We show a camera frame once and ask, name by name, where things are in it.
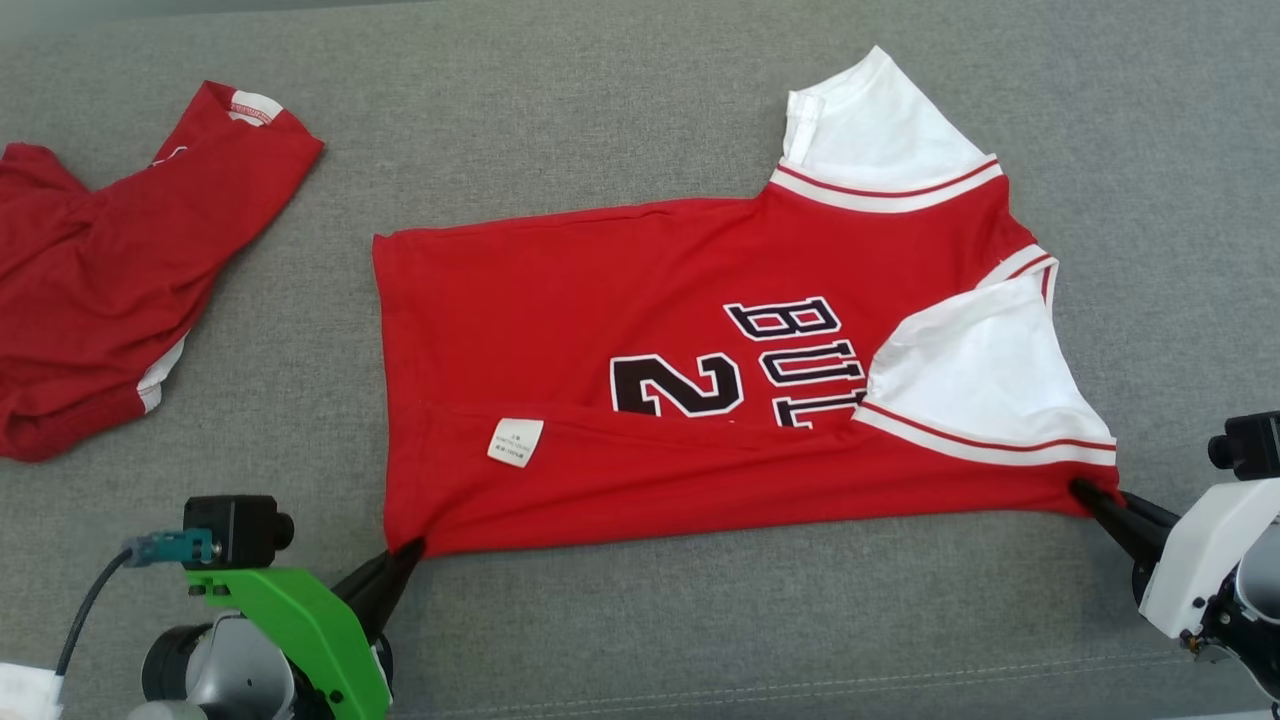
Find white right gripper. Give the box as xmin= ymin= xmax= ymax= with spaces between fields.
xmin=1070 ymin=478 xmax=1280 ymax=641

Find red shorts with white trim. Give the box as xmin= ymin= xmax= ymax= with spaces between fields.
xmin=0 ymin=80 xmax=326 ymax=463

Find grey camera cable teal plug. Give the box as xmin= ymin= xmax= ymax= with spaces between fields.
xmin=55 ymin=530 xmax=216 ymax=681

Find grey fabric sofa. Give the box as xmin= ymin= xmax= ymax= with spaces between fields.
xmin=0 ymin=0 xmax=1280 ymax=720

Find red Bulls jersey white sleeves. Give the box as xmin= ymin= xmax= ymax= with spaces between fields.
xmin=372 ymin=45 xmax=1121 ymax=558

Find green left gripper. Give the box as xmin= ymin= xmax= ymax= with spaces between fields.
xmin=185 ymin=540 xmax=426 ymax=720

